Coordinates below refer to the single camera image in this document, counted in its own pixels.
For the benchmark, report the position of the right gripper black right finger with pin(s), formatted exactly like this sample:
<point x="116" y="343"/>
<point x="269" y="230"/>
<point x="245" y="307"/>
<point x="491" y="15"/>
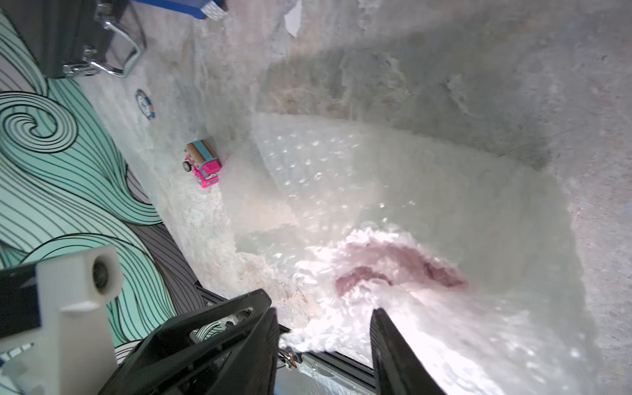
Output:
<point x="396" y="367"/>

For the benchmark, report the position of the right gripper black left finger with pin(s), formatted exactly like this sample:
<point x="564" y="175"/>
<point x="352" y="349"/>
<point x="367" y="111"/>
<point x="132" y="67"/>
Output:
<point x="173" y="360"/>

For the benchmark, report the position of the white mug red inside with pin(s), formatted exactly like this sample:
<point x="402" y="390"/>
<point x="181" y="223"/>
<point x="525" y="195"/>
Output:
<point x="394" y="263"/>

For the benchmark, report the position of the clear bubble wrap sheet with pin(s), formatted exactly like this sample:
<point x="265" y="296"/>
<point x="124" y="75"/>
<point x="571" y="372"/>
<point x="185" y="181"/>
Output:
<point x="299" y="188"/>

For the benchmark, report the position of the blue tape dispenser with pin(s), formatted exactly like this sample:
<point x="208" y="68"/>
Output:
<point x="199" y="9"/>

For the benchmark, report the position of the pink toy car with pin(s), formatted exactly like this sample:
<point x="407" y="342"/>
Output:
<point x="202" y="161"/>

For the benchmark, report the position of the round poker chip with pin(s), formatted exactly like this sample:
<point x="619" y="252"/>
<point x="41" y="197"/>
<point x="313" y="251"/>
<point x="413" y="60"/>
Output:
<point x="144" y="104"/>

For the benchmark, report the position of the black carrying case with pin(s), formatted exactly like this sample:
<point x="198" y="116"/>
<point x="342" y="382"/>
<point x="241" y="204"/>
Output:
<point x="71" y="38"/>

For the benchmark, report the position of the black table edge frame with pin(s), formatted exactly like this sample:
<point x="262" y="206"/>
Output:
<point x="322" y="373"/>

